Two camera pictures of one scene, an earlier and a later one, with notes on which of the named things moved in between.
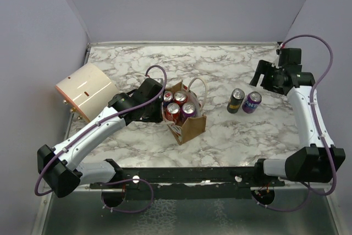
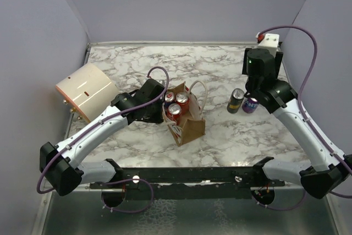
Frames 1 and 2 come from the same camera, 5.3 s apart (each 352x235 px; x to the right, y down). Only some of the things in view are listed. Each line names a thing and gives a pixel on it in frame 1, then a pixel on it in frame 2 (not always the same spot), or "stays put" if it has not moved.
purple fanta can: [252, 102] stays put
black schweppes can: [235, 100] stays put
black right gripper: [265, 67] → [277, 56]
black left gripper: [158, 117] stays put
